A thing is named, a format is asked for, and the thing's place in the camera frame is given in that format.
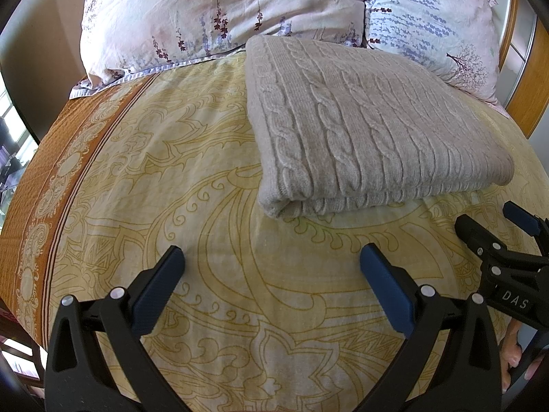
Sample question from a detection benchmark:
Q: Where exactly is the blue and white floral pillow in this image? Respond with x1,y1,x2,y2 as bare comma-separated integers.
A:
362,0,512,117

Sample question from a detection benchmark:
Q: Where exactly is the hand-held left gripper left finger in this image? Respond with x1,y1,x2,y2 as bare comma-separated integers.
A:
45,245,186,412

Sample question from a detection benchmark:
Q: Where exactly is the person's right hand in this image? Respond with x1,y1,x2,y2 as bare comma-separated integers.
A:
500,322,545,394

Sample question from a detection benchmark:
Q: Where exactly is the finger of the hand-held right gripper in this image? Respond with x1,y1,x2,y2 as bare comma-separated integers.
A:
454,214,549,286
503,201,549,241

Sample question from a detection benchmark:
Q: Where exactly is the yellow and orange patterned bedspread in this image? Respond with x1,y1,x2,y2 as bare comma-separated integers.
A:
0,49,545,412

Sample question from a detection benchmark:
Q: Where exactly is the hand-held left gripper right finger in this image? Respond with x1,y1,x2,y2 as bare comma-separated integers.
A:
359,242,503,412

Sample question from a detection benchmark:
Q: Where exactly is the window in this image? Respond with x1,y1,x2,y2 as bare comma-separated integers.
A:
0,86,40,207

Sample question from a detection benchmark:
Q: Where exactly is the beige cable-knit sweater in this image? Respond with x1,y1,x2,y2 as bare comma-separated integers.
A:
245,35,516,219

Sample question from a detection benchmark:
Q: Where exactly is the pink floral pillow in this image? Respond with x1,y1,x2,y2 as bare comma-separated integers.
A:
70,0,375,100

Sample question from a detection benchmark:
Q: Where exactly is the wooden headboard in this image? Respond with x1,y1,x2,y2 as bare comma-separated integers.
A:
474,0,549,139

